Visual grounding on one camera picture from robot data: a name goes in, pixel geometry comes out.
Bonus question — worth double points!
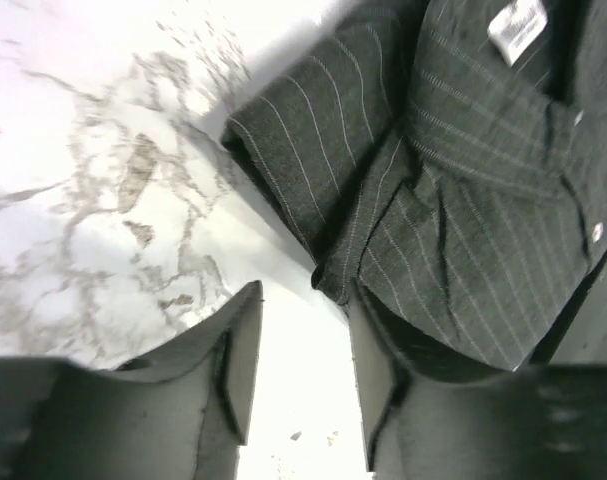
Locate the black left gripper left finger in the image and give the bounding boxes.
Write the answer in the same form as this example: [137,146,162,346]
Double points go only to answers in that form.
[0,281,263,480]

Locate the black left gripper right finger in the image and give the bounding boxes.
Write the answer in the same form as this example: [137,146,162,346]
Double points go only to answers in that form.
[348,294,607,479]

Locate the dark striped long sleeve shirt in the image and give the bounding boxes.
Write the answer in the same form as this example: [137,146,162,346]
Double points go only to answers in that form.
[222,1,607,370]

